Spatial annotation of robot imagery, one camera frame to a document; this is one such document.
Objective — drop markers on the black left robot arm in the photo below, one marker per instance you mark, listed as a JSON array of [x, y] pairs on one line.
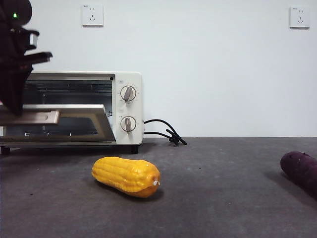
[[12, 44]]

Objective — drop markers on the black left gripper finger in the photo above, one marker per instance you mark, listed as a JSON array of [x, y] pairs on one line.
[[15, 94]]

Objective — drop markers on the purple sweet potato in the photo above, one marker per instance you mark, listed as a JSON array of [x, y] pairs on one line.
[[301, 168]]

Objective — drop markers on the white Toshiba toaster oven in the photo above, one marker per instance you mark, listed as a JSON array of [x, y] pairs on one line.
[[130, 109]]

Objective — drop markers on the beige oven control knob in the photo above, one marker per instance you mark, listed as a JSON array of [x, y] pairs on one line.
[[128, 93], [128, 124]]

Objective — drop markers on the white wall socket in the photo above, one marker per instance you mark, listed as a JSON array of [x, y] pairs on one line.
[[299, 17], [92, 15]]

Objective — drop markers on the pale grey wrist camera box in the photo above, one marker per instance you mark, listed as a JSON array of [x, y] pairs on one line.
[[34, 39]]

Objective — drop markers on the yellow corn cob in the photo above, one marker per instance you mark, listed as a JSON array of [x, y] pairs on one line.
[[123, 176]]

